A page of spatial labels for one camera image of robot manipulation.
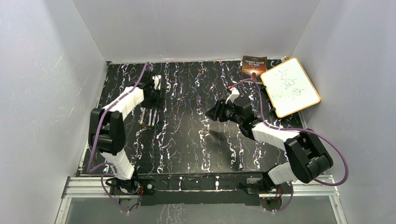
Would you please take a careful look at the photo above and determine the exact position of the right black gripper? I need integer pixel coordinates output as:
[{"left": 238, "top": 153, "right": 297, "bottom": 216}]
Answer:
[{"left": 206, "top": 99, "right": 243, "bottom": 125}]

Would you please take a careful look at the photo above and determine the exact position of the white marker pen yellow end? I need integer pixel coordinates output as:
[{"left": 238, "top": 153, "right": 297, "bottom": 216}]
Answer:
[{"left": 148, "top": 108, "right": 153, "bottom": 126}]

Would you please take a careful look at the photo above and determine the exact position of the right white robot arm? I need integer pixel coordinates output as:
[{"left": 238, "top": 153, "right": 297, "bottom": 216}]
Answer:
[{"left": 205, "top": 97, "right": 333, "bottom": 193}]

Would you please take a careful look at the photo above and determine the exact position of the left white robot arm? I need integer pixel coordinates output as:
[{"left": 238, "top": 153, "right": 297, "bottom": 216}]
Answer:
[{"left": 89, "top": 70, "right": 164, "bottom": 194}]

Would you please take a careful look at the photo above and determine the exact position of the dark book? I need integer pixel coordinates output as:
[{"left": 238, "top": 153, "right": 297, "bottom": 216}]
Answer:
[{"left": 240, "top": 56, "right": 267, "bottom": 84}]

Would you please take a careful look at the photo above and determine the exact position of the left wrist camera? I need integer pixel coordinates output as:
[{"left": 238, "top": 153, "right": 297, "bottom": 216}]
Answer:
[{"left": 153, "top": 75, "right": 162, "bottom": 90}]

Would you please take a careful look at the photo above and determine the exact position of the whiteboard with wooden frame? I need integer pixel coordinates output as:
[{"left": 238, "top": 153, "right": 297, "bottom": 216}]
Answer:
[{"left": 261, "top": 57, "right": 321, "bottom": 118}]

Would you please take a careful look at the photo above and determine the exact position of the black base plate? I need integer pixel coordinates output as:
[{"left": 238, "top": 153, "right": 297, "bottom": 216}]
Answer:
[{"left": 105, "top": 171, "right": 291, "bottom": 206}]

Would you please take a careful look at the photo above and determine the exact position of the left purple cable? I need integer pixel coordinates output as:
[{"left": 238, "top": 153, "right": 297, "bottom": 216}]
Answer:
[{"left": 86, "top": 62, "right": 150, "bottom": 214}]

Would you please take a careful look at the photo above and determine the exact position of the purple cable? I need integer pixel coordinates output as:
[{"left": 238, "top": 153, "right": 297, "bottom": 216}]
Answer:
[
  {"left": 227, "top": 78, "right": 350, "bottom": 213},
  {"left": 86, "top": 62, "right": 150, "bottom": 214}
]

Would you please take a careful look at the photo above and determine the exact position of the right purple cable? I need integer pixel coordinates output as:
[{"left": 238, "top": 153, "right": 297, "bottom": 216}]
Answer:
[{"left": 227, "top": 78, "right": 350, "bottom": 213}]

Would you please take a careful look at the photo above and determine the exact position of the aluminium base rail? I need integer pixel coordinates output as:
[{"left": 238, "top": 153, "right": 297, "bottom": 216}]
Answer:
[{"left": 56, "top": 173, "right": 347, "bottom": 224}]

